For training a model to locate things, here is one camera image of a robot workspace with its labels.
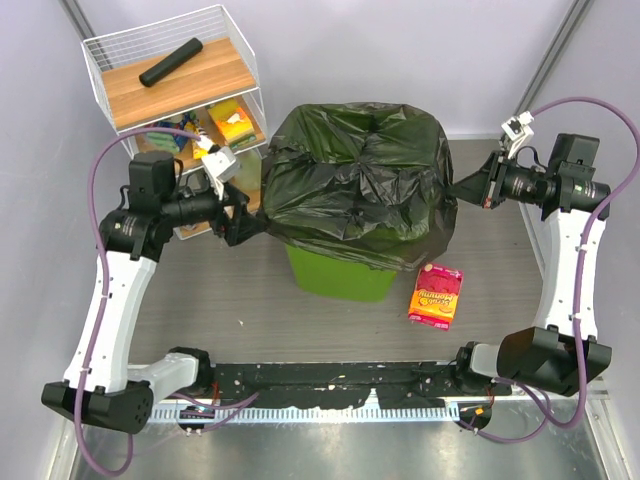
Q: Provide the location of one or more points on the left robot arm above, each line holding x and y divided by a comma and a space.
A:
99, 388

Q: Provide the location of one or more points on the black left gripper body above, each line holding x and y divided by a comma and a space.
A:
228, 226

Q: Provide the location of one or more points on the white wire shelf rack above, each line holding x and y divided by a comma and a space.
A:
226, 68

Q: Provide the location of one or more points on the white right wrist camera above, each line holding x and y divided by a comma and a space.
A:
517, 132

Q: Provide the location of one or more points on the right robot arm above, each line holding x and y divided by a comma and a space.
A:
561, 346

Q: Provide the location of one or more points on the grey slotted cable duct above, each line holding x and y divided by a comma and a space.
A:
170, 412

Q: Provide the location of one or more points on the yellow snack bag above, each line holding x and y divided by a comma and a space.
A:
204, 145

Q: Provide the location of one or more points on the black trash bag roll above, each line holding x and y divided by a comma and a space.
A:
170, 63

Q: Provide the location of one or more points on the green plastic trash bin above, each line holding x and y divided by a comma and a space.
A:
329, 277

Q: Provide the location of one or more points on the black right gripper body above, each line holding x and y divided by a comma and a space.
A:
494, 193

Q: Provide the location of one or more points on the blue green sponge pack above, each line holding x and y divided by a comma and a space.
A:
167, 141

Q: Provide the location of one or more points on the pink orange sponge package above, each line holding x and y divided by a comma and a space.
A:
435, 296

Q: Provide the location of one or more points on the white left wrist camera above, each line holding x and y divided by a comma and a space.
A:
220, 167

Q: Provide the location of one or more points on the yellow orange sponge pack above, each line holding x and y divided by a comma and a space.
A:
232, 122

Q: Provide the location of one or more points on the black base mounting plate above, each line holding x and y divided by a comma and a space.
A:
342, 385

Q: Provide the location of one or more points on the translucent green bottle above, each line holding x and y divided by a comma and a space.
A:
248, 177

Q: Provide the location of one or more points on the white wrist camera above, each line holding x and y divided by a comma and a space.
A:
220, 167
517, 132

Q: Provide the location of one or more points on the aluminium frame rail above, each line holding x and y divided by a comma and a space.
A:
597, 390

